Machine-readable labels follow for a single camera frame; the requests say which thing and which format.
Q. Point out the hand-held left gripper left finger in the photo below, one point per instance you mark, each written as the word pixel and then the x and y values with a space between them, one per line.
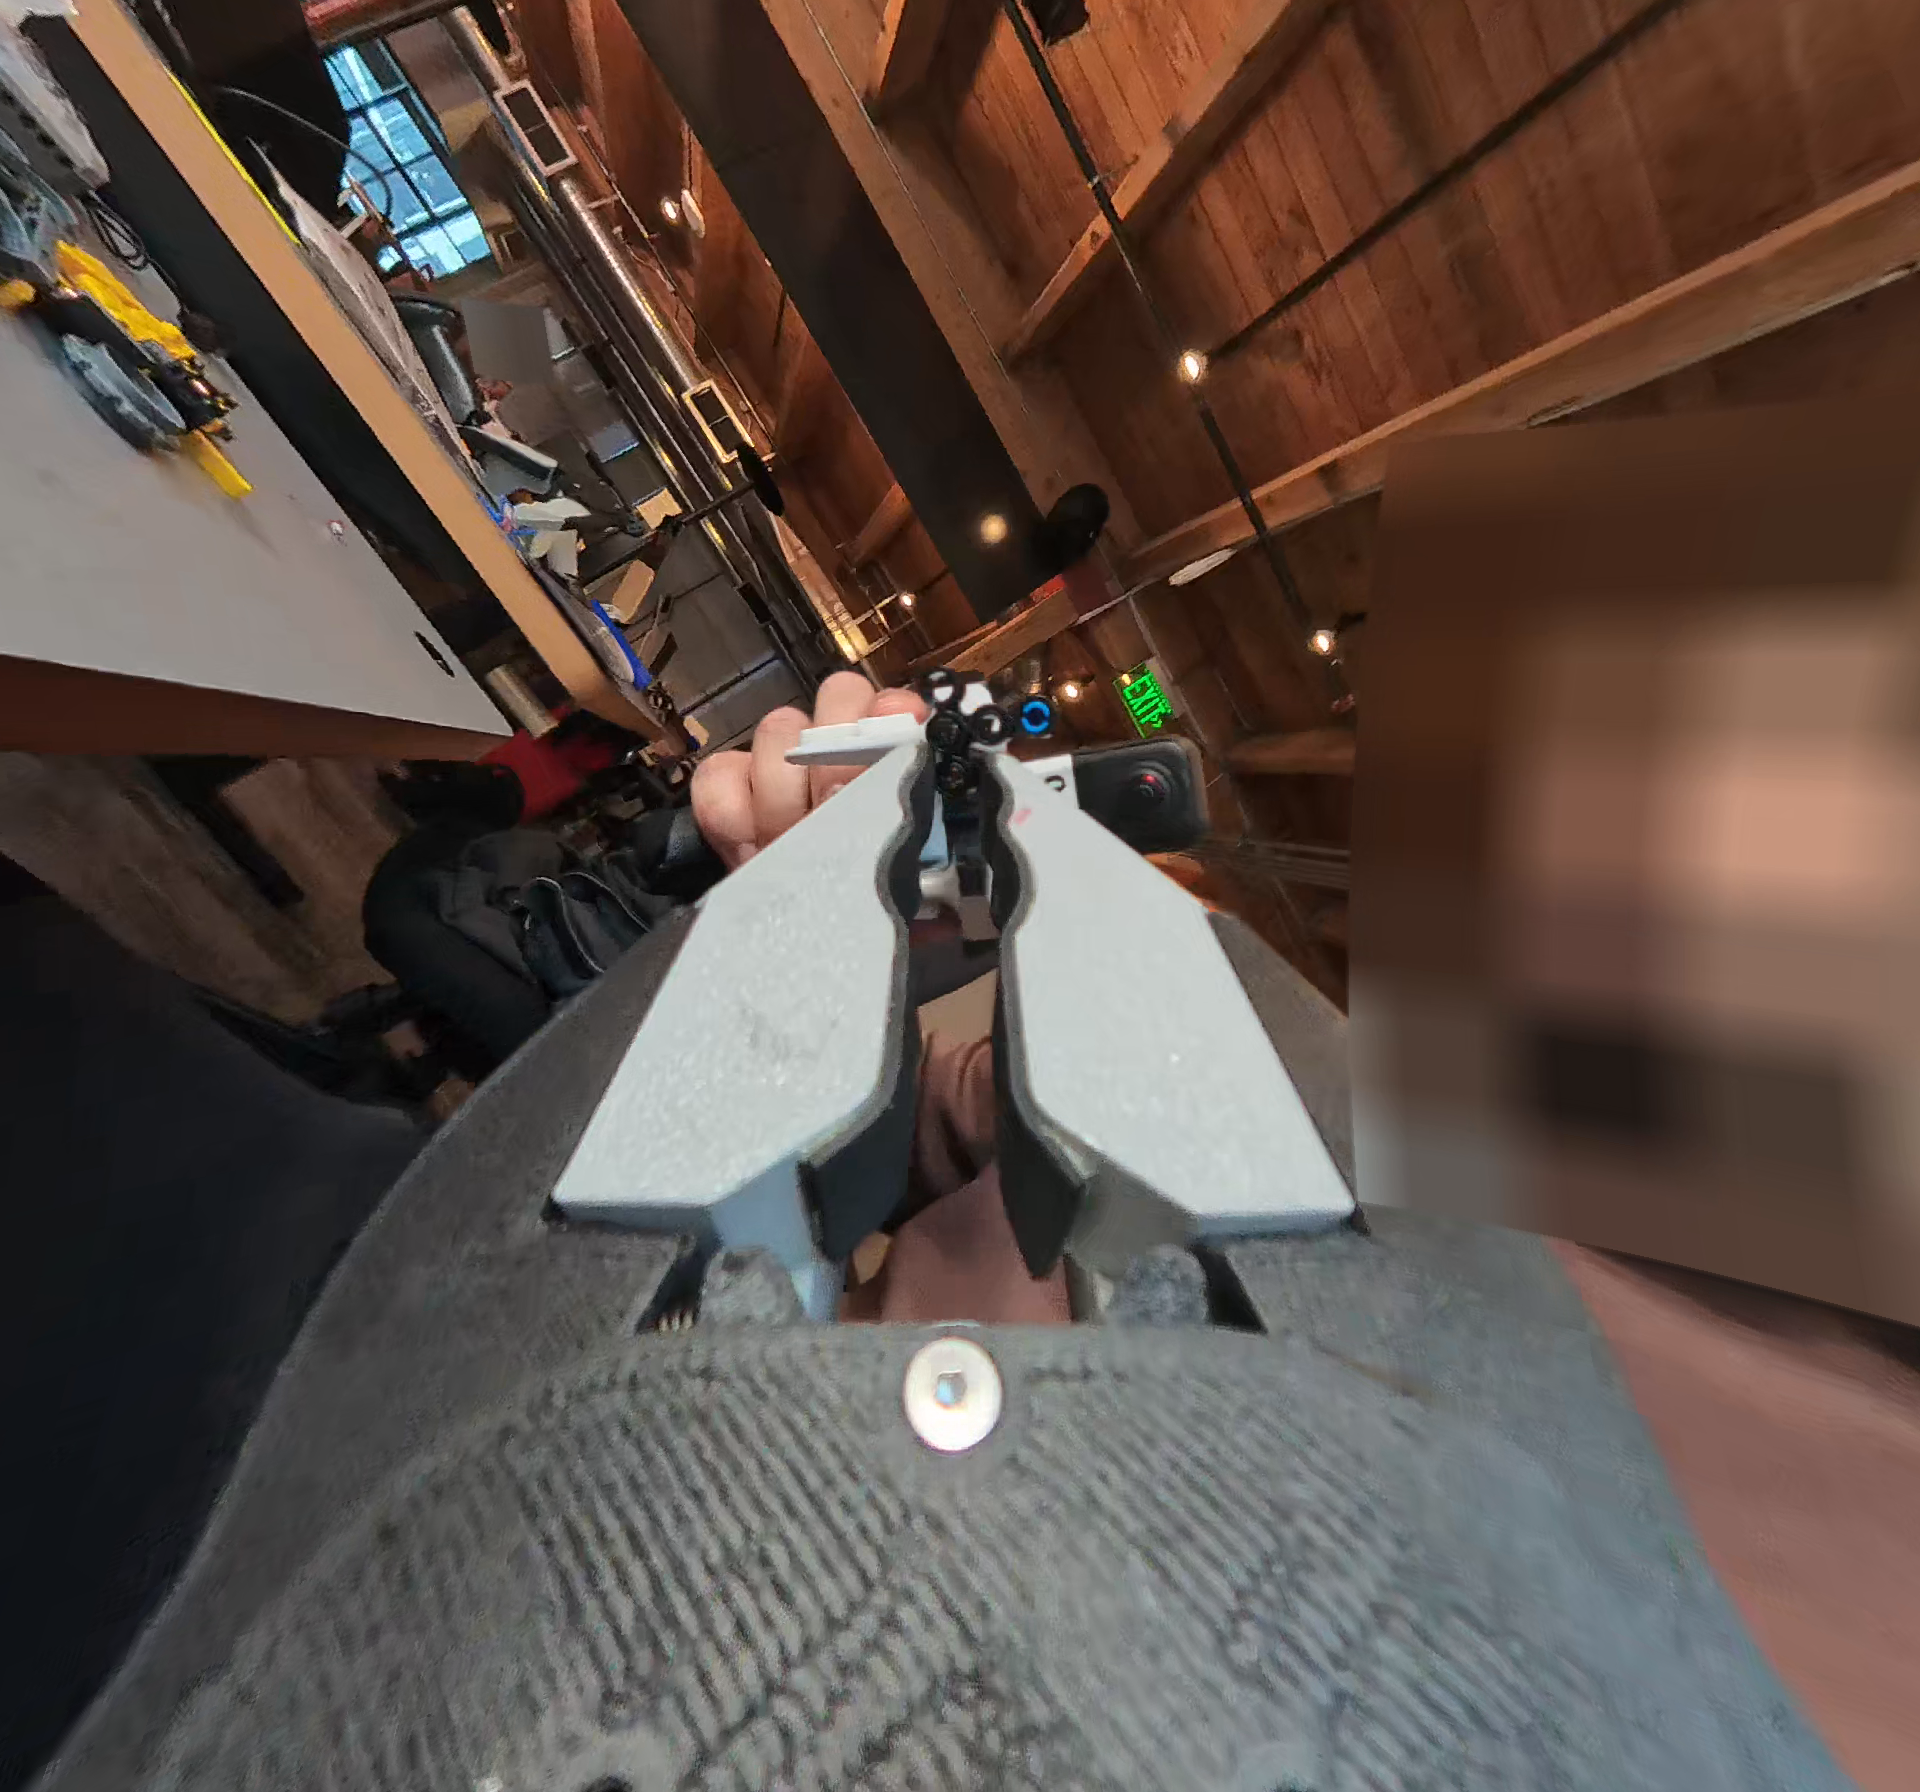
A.
pixel 734 1058

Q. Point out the paned window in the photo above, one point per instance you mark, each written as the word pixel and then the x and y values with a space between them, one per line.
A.
pixel 405 159

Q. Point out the black backpack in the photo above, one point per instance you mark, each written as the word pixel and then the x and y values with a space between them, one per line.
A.
pixel 496 924

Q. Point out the person's brown sweater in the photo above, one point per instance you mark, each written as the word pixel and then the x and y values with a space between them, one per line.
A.
pixel 1797 1522

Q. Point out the yellow black brick vehicle model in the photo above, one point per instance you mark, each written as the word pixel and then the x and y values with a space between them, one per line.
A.
pixel 129 392

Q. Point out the black ceiling duct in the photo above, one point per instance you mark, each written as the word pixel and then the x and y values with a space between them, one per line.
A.
pixel 781 172

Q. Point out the green exit sign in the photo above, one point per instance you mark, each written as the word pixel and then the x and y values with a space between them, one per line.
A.
pixel 1141 700

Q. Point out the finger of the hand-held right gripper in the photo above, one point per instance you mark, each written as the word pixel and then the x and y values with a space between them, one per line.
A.
pixel 855 744

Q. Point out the black connector with blue pin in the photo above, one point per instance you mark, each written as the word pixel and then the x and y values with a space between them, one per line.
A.
pixel 948 731

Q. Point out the person's right hand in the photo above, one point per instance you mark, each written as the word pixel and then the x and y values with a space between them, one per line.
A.
pixel 765 786

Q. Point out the black round speaker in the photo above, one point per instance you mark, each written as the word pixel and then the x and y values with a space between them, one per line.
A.
pixel 1076 520

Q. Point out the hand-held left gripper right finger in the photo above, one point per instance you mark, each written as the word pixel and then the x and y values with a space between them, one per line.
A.
pixel 1169 1058

